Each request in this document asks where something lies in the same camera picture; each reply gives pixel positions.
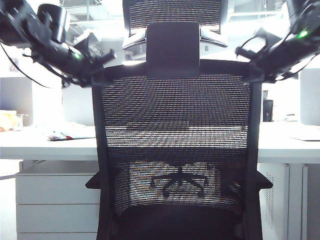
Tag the white drawer cabinet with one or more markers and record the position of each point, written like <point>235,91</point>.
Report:
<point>55,200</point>

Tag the small black box device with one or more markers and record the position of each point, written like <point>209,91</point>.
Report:
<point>268,111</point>

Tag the small wall sticker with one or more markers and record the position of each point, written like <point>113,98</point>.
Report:
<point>14,65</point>

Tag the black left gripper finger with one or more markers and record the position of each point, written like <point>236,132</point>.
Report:
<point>106,58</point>
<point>103,80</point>

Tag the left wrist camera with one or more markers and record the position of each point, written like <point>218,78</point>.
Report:
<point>86,43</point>

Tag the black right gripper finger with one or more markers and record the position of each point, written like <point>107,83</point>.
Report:
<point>267,37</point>
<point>253,76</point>

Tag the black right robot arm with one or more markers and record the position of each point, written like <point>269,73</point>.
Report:
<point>308,15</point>

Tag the black mesh office chair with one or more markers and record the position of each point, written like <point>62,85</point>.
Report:
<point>175,105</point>

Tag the yellow food container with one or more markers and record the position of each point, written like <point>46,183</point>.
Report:
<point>7,120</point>

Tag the black star chair base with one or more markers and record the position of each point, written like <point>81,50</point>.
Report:
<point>180,178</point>

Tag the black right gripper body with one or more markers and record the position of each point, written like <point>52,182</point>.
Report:
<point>285,57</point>

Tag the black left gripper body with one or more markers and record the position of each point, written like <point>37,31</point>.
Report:
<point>75,63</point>

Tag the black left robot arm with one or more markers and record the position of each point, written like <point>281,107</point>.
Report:
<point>27,27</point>

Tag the grey desk partition panel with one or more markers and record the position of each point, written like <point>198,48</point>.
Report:
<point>77,105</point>
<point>15,93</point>
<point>311,97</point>

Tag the patterned cloth bundle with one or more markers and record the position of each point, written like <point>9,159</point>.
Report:
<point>70,132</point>

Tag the white paper sheet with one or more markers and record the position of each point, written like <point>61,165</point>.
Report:
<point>306,137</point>

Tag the clear glass jar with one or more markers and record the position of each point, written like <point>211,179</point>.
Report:
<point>22,120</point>

